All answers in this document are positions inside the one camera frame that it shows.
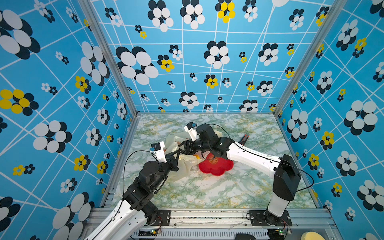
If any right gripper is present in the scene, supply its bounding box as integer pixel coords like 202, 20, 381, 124
177, 137, 214, 155

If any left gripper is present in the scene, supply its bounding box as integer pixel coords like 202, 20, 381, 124
150, 149, 180, 193

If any translucent cream plastic bag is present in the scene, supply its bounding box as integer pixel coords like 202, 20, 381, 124
165, 132, 204, 183

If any red flower-shaped plate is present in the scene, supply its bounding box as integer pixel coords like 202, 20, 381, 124
199, 153, 234, 176

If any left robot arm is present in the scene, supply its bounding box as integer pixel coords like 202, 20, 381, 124
85, 150, 180, 240

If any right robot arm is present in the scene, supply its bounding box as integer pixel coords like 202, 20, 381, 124
182, 122, 307, 226

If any yellow round object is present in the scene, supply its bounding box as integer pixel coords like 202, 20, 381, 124
301, 232, 325, 240

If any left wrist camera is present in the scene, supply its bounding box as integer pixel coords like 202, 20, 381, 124
150, 142, 167, 163

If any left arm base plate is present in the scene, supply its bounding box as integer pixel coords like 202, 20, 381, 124
146, 210, 171, 226

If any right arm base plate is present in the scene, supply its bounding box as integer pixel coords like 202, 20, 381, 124
246, 210, 293, 227

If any aluminium front rail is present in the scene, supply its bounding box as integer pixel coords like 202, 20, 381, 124
80, 208, 343, 240

